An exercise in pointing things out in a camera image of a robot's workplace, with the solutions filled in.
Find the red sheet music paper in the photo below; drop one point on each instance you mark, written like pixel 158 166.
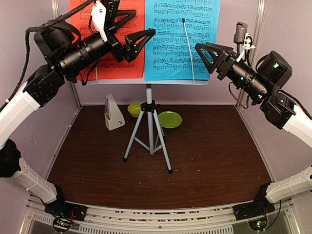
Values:
pixel 109 68

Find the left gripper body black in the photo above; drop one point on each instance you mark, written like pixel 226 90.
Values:
pixel 73 58

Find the aluminium frame post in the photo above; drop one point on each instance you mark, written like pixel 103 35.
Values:
pixel 258 30
pixel 55 11

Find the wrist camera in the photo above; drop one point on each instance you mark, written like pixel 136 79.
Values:
pixel 243 39
pixel 102 18

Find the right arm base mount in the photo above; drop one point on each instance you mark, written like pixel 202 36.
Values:
pixel 255 214

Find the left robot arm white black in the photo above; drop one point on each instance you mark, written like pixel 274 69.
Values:
pixel 35 93

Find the green plastic plate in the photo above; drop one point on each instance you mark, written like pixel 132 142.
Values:
pixel 169 119

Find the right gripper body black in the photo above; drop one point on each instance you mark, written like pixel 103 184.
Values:
pixel 257 87

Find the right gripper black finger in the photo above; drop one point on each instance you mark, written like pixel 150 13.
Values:
pixel 223 65
pixel 218 51

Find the right aluminium frame post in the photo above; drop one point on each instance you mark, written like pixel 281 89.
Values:
pixel 258 30

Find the green plastic bowl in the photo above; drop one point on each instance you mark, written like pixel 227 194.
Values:
pixel 134 109

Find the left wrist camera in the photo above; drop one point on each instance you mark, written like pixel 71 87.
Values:
pixel 102 18

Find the grey metronome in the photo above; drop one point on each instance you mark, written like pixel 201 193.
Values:
pixel 112 114

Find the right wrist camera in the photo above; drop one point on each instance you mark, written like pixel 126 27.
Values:
pixel 243 39

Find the white perforated music stand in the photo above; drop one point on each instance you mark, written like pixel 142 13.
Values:
pixel 156 135

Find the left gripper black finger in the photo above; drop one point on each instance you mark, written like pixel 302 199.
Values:
pixel 124 16
pixel 135 42

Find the left aluminium frame post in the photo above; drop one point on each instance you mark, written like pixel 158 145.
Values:
pixel 55 11

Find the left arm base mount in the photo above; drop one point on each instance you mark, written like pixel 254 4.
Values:
pixel 65 215

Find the aluminium front rail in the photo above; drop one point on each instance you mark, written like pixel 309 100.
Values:
pixel 206 220

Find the blue sheet music paper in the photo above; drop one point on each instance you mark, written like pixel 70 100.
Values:
pixel 179 26

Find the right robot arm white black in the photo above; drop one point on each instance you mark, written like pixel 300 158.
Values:
pixel 286 113

